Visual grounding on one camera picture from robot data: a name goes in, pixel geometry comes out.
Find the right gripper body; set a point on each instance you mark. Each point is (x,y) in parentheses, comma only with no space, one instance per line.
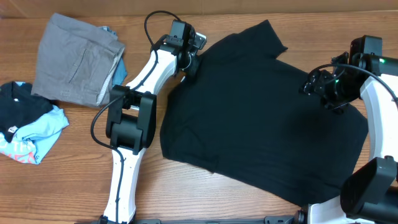
(336,92)

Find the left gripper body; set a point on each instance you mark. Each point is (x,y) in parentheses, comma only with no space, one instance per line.
(191,63)

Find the black t-shirt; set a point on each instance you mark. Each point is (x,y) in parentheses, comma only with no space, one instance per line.
(242,116)

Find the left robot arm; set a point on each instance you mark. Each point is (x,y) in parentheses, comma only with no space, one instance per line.
(131,118)

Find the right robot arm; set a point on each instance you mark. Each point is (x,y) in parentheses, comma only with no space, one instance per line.
(367,196)

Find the folded blue garment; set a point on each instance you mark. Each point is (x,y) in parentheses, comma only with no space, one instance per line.
(120,72)

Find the folded grey shorts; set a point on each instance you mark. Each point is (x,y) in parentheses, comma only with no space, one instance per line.
(76,62)

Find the folded black shirt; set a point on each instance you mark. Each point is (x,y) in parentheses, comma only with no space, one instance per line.
(20,108)

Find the light blue printed t-shirt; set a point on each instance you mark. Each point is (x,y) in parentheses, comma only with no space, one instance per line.
(32,142)

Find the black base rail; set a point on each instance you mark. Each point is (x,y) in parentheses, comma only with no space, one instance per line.
(205,221)

